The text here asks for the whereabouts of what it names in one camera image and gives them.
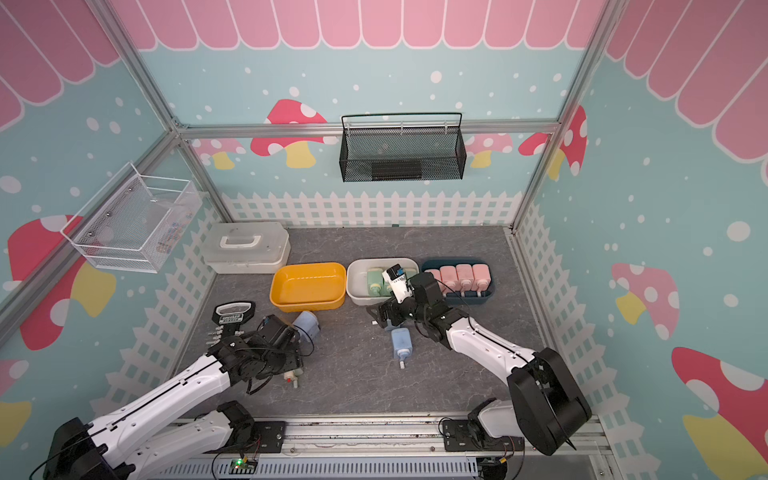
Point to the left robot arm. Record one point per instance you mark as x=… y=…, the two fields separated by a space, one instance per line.
x=136 y=441

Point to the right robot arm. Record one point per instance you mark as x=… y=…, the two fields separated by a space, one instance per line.
x=546 y=406

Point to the aluminium rail frame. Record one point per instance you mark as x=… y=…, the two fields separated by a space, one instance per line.
x=399 y=446

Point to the blue sharpener upper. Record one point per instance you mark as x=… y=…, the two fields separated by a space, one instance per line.
x=388 y=327

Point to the green circuit board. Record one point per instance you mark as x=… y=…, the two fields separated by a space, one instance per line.
x=242 y=466

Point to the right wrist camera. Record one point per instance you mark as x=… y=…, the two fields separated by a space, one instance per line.
x=396 y=279

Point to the blue sharpener left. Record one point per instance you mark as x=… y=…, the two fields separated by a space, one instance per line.
x=307 y=325

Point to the translucent lidded case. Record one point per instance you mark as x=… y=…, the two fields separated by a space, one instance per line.
x=246 y=248

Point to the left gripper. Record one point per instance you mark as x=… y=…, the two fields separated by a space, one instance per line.
x=293 y=360

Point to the white wire mesh basket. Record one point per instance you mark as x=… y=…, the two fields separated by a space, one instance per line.
x=134 y=222

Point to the black tool rack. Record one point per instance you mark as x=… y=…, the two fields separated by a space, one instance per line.
x=229 y=319

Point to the white storage box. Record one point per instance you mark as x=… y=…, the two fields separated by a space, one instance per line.
x=357 y=284

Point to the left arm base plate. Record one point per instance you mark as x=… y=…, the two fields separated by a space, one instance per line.
x=264 y=436

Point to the pink sharpener bottom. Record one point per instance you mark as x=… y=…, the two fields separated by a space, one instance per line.
x=449 y=280

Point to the yellow storage box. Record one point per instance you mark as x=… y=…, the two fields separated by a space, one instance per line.
x=309 y=287

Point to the blue sharpener center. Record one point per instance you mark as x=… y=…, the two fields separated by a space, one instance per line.
x=402 y=345

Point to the pale green sharpener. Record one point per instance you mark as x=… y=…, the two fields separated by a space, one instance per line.
x=292 y=377

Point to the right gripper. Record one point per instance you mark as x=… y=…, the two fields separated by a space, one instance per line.
x=383 y=314

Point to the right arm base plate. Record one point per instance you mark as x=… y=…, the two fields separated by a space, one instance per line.
x=463 y=435

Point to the pink sharpener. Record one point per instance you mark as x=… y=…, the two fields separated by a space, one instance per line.
x=481 y=279
x=436 y=274
x=449 y=280
x=466 y=279

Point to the black wire mesh basket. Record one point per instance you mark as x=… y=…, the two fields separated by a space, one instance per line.
x=425 y=146

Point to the teal storage box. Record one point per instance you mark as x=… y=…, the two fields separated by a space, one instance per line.
x=456 y=299

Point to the blue sharpener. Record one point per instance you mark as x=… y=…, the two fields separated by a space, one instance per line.
x=388 y=327
x=402 y=345
x=307 y=325

